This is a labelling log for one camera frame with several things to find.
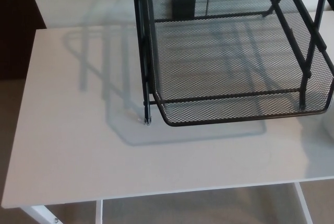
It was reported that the white desk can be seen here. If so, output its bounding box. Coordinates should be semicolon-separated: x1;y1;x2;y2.
1;10;334;224

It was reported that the black mesh file tray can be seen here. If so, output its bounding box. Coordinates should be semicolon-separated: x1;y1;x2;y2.
131;0;334;128

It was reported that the dark brown wooden cabinet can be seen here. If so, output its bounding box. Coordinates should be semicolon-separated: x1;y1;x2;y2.
0;0;46;80

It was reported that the black rectangular wall plate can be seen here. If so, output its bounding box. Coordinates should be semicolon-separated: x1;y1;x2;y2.
171;0;196;20

